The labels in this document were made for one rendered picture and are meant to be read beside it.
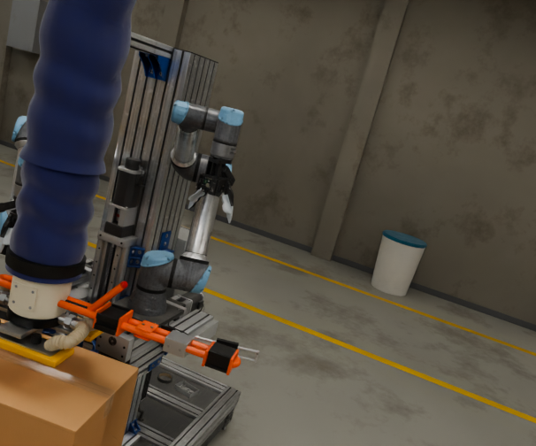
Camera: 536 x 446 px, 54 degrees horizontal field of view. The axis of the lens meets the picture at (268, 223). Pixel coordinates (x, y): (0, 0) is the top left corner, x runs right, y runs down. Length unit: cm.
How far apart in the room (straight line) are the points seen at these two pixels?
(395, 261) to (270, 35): 369
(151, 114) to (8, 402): 116
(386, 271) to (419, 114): 215
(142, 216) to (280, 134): 573
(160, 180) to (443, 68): 577
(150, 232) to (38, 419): 89
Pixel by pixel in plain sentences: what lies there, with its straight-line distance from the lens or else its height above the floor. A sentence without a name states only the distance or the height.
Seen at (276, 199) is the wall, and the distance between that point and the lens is 787.
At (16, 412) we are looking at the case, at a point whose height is 93.
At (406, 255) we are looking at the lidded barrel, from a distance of 685.
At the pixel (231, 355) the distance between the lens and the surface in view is 156.
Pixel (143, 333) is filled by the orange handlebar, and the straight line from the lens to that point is 161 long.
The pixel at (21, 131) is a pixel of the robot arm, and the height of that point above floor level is 155.
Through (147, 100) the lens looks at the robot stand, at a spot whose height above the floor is 181.
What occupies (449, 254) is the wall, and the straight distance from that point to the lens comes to 755.
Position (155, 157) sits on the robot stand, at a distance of 218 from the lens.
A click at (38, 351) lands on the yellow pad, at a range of 168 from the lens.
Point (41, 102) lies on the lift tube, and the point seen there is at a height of 176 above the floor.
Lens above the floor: 191
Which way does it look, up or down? 12 degrees down
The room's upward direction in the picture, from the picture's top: 15 degrees clockwise
